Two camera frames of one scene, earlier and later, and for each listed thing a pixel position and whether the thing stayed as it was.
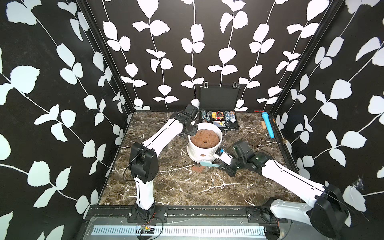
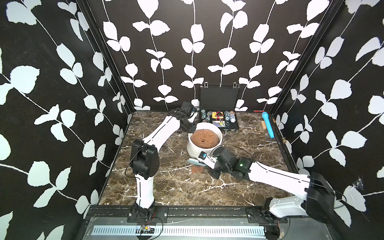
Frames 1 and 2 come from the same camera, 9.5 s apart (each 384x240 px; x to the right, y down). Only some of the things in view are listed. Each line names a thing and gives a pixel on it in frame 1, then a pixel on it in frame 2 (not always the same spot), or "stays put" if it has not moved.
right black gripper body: (232, 164) → (218, 169)
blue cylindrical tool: (266, 118) stays put
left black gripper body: (192, 130) stays put
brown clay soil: (205, 138) stays put
